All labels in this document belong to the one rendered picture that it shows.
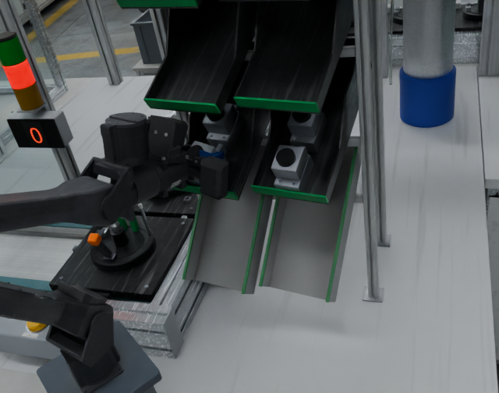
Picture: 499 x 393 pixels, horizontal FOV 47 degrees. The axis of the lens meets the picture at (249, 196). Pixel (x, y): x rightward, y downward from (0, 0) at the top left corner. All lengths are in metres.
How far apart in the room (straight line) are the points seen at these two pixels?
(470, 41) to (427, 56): 0.48
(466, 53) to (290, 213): 1.23
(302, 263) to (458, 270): 0.37
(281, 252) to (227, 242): 0.11
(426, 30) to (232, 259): 0.87
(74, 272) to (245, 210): 0.41
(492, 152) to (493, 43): 0.49
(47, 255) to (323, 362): 0.71
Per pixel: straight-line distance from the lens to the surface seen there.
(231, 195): 0.93
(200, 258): 1.11
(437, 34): 1.64
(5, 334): 1.22
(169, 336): 1.12
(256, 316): 1.19
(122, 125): 0.79
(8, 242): 1.55
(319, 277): 1.03
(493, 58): 2.04
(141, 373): 0.90
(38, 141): 1.33
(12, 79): 1.28
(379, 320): 1.16
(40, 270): 1.41
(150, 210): 1.37
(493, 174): 1.56
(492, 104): 1.88
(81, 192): 0.76
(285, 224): 1.06
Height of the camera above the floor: 1.73
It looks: 35 degrees down
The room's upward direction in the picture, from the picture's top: 11 degrees counter-clockwise
